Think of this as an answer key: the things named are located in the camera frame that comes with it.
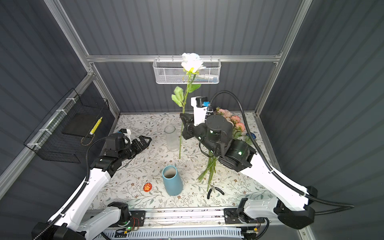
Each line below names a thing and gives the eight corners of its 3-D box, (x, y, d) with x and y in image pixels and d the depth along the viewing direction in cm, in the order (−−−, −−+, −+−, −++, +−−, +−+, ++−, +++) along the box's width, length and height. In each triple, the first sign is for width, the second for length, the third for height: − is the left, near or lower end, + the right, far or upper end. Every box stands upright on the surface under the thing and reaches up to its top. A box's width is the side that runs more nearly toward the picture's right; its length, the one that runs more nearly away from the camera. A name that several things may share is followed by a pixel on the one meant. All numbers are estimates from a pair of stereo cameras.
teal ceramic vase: (170, 198, 82) (164, 185, 65) (167, 183, 87) (160, 168, 71) (183, 193, 83) (180, 179, 67) (179, 178, 89) (175, 162, 72)
